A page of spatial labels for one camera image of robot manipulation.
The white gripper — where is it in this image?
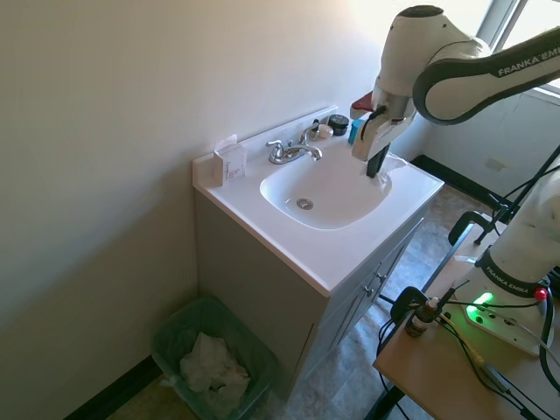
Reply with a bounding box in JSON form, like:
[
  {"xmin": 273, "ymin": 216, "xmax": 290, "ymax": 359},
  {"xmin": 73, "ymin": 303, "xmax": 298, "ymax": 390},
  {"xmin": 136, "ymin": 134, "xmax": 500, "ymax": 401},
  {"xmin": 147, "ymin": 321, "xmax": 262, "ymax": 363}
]
[{"xmin": 350, "ymin": 114, "xmax": 415, "ymax": 180}]

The green trash bin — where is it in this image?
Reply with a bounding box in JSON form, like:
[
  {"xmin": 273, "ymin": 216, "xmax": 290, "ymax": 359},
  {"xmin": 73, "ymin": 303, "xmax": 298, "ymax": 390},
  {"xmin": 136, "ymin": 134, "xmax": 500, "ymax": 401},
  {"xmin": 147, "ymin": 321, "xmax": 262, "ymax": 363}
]
[{"xmin": 150, "ymin": 294, "xmax": 282, "ymax": 420}]

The teal container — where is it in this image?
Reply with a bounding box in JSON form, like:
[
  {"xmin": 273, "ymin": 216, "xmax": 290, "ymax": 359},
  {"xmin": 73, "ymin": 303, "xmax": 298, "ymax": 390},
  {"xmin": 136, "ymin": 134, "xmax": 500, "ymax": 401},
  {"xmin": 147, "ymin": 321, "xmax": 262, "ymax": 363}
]
[{"xmin": 347, "ymin": 117, "xmax": 366, "ymax": 146}]

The black round jar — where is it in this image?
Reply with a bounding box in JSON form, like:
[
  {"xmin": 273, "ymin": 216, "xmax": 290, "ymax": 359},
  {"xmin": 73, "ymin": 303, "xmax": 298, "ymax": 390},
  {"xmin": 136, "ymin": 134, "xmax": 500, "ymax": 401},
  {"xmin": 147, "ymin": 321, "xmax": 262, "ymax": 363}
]
[{"xmin": 327, "ymin": 114, "xmax": 350, "ymax": 138}]

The chrome faucet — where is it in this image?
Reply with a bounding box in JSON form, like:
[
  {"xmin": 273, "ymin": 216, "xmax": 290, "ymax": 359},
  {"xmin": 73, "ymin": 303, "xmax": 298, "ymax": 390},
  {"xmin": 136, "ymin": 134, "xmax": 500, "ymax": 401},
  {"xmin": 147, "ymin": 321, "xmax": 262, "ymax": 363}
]
[{"xmin": 264, "ymin": 122, "xmax": 325, "ymax": 166}]

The large black clamp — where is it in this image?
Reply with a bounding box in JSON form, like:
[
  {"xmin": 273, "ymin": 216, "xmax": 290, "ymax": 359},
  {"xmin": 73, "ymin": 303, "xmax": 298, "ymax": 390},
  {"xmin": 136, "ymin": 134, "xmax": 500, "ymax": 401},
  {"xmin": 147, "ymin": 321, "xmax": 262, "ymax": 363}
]
[{"xmin": 447, "ymin": 210, "xmax": 509, "ymax": 260}]

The white sink countertop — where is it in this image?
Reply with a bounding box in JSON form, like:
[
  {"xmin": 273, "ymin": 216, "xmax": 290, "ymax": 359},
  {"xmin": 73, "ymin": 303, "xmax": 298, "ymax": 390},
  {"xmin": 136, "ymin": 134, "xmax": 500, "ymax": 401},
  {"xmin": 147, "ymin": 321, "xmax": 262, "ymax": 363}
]
[{"xmin": 192, "ymin": 103, "xmax": 446, "ymax": 299}]

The small black clamp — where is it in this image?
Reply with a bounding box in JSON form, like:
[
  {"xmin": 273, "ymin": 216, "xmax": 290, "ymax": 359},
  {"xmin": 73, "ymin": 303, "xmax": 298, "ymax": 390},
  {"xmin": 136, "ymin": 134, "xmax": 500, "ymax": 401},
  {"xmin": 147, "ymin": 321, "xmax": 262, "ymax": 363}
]
[{"xmin": 388, "ymin": 285, "xmax": 431, "ymax": 326}]

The white cardboard box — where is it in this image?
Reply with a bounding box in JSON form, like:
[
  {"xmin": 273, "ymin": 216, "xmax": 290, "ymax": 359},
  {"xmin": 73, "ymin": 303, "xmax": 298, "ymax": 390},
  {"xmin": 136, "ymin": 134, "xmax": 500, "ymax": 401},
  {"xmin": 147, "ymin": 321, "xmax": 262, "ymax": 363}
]
[{"xmin": 213, "ymin": 133, "xmax": 249, "ymax": 190}]

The brown dropper bottle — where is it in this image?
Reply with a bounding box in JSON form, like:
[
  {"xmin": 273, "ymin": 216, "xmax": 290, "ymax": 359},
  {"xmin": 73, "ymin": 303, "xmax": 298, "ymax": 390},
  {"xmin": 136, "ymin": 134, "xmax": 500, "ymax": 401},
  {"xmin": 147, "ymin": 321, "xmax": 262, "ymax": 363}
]
[{"xmin": 403, "ymin": 297, "xmax": 440, "ymax": 339}]

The grey vanity cabinet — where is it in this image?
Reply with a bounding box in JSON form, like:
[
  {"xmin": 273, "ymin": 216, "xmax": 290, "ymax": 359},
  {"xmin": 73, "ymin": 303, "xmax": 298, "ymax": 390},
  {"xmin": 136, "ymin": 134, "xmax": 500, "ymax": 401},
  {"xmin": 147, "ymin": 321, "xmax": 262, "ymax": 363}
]
[{"xmin": 193, "ymin": 191, "xmax": 426, "ymax": 403}]

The window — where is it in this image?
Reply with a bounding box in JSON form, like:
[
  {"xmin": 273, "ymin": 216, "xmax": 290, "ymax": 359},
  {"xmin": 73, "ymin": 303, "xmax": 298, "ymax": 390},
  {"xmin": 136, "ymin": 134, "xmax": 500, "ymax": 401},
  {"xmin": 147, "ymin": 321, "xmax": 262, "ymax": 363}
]
[{"xmin": 474, "ymin": 0, "xmax": 560, "ymax": 100}]

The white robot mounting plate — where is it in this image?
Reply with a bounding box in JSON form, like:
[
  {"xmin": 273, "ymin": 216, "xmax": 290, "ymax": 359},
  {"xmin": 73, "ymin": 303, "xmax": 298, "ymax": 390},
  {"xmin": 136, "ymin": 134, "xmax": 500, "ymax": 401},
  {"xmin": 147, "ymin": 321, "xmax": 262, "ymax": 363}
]
[{"xmin": 441, "ymin": 279, "xmax": 542, "ymax": 357}]

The crumpled white paper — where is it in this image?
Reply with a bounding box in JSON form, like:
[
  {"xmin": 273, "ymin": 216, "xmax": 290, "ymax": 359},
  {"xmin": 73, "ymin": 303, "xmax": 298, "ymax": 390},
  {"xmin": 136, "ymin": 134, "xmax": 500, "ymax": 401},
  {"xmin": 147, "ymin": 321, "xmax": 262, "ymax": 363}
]
[{"xmin": 178, "ymin": 331, "xmax": 252, "ymax": 394}]

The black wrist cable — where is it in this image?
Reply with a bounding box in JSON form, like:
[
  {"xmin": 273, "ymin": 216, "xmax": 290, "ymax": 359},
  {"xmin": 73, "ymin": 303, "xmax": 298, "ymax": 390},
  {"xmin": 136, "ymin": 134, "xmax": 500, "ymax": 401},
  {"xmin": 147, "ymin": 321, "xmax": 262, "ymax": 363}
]
[{"xmin": 357, "ymin": 104, "xmax": 389, "ymax": 142}]

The grey yellow table cable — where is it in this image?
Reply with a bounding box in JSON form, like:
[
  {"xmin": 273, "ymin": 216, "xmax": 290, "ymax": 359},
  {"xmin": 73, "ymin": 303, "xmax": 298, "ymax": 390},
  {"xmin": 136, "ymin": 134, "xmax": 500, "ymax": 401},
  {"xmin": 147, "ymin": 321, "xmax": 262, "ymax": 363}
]
[{"xmin": 438, "ymin": 311, "xmax": 560, "ymax": 371}]

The black cable adapter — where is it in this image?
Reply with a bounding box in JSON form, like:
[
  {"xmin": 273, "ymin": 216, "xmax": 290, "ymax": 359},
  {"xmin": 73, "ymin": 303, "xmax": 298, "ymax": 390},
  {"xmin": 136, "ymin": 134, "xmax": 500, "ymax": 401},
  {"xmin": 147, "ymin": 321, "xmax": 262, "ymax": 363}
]
[{"xmin": 479, "ymin": 361, "xmax": 516, "ymax": 396}]

